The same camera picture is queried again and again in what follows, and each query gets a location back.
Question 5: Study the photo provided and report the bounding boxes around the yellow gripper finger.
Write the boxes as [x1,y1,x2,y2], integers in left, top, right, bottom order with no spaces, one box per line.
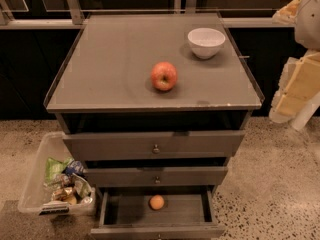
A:
[269,52,320,123]
[272,0,302,25]

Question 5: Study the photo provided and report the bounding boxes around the orange fruit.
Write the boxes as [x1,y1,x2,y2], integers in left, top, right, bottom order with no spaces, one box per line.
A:
[149,195,165,210]

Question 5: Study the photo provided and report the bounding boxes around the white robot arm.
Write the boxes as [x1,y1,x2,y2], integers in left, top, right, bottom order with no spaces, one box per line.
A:
[269,0,320,131]

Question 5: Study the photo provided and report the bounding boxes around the middle grey drawer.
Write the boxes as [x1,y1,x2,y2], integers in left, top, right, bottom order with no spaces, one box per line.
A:
[84,166,228,187]

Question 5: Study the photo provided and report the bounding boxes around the grey drawer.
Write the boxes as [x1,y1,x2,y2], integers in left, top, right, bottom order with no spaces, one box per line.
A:
[84,166,228,187]
[91,186,224,240]
[63,130,244,161]

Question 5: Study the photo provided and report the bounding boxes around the grey drawer cabinet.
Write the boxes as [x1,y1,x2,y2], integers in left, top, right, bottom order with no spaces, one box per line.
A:
[43,12,266,240]

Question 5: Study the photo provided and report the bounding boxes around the bottom grey drawer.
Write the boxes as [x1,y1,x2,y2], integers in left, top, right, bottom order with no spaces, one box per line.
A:
[91,186,224,240]

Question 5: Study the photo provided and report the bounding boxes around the top grey drawer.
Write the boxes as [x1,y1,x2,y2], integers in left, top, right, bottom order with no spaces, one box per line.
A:
[63,130,244,161]

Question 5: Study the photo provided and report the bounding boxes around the white ceramic bowl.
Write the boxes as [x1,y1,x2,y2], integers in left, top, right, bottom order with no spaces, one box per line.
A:
[187,28,226,59]

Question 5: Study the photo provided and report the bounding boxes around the red apple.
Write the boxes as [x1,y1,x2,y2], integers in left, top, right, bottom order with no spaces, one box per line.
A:
[151,62,178,92]

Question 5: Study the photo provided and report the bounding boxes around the blue snack bag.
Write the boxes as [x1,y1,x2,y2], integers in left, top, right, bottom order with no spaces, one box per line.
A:
[65,160,84,175]

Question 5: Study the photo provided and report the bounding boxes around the crumpled foil snack packets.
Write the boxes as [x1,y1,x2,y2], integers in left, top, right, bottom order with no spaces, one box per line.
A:
[44,174,93,205]

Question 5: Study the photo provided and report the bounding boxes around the green snack bag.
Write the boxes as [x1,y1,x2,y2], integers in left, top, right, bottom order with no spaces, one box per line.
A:
[44,157,74,184]

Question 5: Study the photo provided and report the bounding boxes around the clear plastic bin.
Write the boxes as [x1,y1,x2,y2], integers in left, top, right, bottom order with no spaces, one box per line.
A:
[18,132,96,215]

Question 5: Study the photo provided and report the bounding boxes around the white cylindrical post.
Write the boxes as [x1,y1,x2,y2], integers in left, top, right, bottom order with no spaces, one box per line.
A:
[291,92,320,131]

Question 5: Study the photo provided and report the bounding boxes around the metal rail frame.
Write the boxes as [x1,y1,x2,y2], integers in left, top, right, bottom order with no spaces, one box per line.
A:
[0,0,294,29]

